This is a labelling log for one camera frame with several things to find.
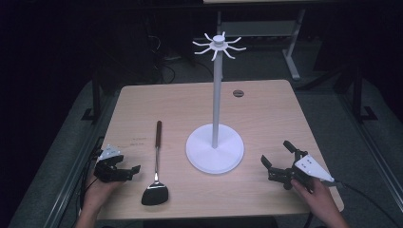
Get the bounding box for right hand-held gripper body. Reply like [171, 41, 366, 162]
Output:
[268, 150, 336, 192]

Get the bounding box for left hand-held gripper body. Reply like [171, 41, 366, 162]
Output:
[93, 143, 128, 183]

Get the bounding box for black spatula with brown handle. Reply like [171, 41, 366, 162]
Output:
[141, 120, 170, 206]

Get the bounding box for white utensil rack stand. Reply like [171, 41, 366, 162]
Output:
[184, 30, 247, 175]

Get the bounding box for person's left hand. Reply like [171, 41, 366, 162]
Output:
[82, 175, 124, 214]

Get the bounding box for person's right hand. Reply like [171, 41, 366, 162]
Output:
[291, 178, 342, 223]

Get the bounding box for black metal stand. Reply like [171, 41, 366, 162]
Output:
[350, 61, 379, 124]
[81, 61, 104, 123]

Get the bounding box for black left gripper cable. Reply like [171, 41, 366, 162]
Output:
[70, 136, 106, 228]

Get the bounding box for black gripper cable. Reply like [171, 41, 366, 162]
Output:
[70, 136, 106, 228]
[329, 180, 398, 228]

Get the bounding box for aluminium rail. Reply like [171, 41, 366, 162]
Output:
[336, 91, 403, 207]
[47, 91, 123, 228]

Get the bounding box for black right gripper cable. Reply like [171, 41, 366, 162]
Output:
[329, 180, 398, 228]

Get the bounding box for white desk frame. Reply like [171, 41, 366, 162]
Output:
[202, 0, 336, 81]

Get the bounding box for black floor cables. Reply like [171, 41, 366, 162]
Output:
[146, 32, 213, 85]

